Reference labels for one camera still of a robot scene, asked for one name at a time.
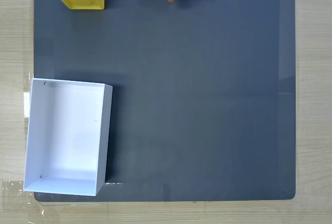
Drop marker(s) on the white open cardboard box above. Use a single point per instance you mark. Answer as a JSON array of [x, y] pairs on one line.
[[67, 136]]

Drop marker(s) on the dark grey table mat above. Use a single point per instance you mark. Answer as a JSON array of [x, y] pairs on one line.
[[194, 91]]

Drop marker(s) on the white tape strip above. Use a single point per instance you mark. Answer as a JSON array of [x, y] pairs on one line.
[[26, 104]]

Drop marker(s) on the transparent tape patch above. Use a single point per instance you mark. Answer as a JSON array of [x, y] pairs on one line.
[[14, 190]]

